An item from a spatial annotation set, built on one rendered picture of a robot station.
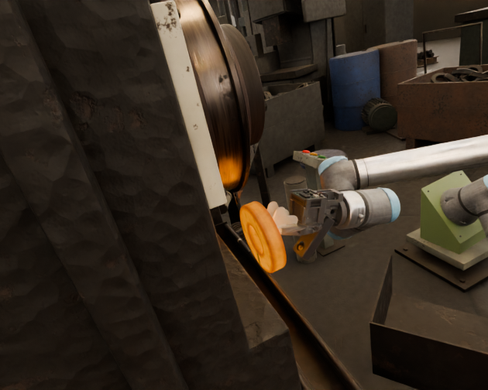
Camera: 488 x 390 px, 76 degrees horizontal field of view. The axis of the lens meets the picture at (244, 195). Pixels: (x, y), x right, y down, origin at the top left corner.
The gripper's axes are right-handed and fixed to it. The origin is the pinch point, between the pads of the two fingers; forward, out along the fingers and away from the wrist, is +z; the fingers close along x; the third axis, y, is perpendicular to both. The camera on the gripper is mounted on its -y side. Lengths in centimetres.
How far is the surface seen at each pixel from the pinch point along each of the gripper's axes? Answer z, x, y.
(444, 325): -32.5, 23.0, -16.0
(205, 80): 13.3, 2.8, 29.4
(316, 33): -232, -333, 106
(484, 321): -39.8, 26.1, -14.6
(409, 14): -399, -343, 151
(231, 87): 8.9, 3.1, 28.7
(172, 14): 23.2, 27.9, 33.5
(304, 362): -2.7, 17.4, -20.8
